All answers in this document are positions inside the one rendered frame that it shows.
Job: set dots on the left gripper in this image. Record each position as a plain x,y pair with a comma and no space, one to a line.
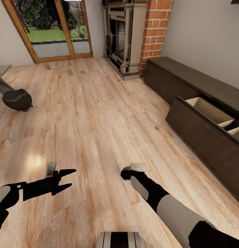
51,184

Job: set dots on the door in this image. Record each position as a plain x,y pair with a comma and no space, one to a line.
52,30

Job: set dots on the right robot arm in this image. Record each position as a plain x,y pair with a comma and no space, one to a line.
189,228

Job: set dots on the cabinet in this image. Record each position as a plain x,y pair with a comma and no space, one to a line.
204,112

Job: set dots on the wood fireplace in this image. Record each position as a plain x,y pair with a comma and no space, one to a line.
124,22

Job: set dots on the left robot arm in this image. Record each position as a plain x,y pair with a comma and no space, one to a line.
9,194

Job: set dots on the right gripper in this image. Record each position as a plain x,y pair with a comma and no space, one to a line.
126,175

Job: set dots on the cauldron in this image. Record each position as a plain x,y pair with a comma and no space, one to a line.
19,100

